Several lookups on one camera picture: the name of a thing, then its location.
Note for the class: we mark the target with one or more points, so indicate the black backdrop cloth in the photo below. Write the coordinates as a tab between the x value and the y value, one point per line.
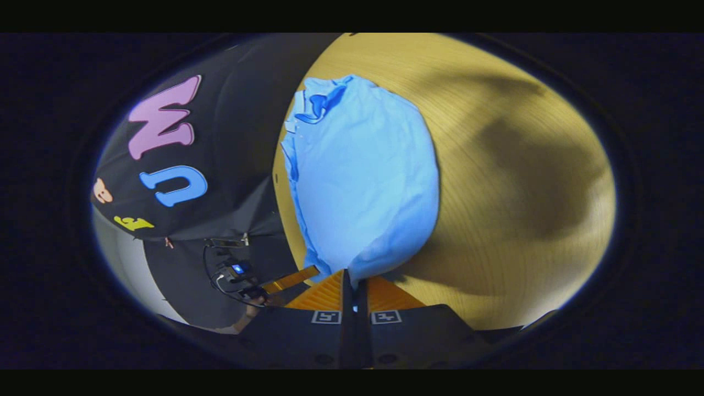
242	126

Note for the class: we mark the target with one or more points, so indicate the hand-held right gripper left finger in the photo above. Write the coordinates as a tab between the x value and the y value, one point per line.
346	308

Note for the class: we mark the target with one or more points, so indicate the light blue T-shirt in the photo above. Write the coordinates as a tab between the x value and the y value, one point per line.
363	176

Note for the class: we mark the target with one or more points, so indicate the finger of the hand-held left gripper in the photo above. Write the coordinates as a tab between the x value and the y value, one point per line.
291	279

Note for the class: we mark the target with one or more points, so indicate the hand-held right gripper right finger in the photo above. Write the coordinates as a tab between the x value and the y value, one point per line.
361	319

